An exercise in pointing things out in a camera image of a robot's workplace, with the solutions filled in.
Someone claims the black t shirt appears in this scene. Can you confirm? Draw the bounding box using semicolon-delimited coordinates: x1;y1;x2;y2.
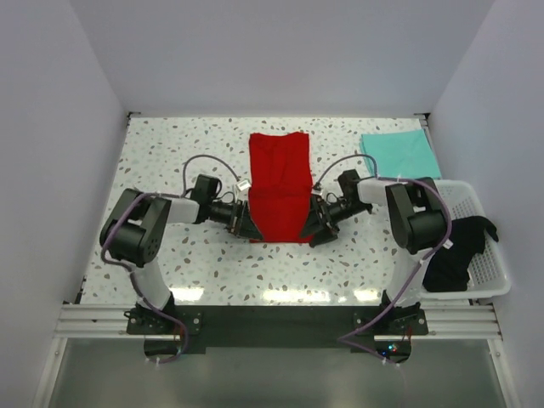
423;216;499;293

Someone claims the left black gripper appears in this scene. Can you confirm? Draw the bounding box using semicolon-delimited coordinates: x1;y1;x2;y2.
207;198;263;241

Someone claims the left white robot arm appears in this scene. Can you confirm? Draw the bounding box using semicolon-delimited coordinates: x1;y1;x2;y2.
99;175;264;333

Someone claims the red t shirt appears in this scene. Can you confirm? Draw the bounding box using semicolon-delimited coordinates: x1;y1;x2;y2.
248;132;313;243

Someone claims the white plastic laundry basket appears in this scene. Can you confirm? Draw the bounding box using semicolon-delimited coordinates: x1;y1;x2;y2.
422;180;511;300

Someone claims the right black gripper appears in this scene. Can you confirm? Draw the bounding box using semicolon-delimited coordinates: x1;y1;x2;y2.
299;195;369;247

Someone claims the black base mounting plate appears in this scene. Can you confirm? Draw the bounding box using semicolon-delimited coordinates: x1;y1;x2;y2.
124;304;429;361

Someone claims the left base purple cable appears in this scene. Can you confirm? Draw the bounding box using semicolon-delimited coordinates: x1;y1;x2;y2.
144;305;190;365

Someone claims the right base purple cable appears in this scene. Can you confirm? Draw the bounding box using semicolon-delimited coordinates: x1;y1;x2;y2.
336;288;409;362

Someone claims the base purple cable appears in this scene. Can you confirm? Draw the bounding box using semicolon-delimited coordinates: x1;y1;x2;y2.
144;305;190;365
336;288;409;362

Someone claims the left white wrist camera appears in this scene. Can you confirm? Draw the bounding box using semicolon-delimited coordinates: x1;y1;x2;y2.
235;178;252;194

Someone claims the folded teal t shirt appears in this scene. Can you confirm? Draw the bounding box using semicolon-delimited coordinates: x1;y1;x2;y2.
360;129;442;179

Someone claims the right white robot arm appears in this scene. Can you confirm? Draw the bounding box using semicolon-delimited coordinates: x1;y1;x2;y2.
299;169;452;334

